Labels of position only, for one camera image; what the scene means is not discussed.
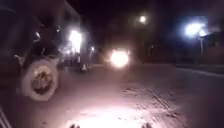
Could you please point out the asphalt road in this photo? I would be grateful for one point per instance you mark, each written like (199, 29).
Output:
(133, 96)

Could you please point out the street lamp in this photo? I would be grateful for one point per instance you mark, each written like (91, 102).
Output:
(143, 19)

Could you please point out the robot's own part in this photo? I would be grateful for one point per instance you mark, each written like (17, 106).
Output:
(74, 126)
(146, 126)

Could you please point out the vehicle with large pale wheel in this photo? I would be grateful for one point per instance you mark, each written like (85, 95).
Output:
(40, 80)

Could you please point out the building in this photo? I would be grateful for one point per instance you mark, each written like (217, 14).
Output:
(210, 46)

